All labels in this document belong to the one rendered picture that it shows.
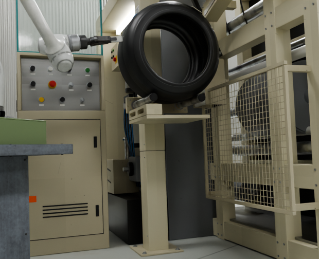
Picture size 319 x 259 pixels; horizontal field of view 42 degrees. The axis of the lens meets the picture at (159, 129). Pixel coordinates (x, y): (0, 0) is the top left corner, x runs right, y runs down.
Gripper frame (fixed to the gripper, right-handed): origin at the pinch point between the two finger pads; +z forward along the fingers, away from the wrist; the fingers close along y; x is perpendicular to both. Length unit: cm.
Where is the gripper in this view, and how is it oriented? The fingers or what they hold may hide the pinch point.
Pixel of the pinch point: (116, 39)
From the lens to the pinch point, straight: 231.6
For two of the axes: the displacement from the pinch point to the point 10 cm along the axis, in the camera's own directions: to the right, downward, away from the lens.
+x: 1.7, 9.9, -0.1
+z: 9.3, -1.6, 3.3
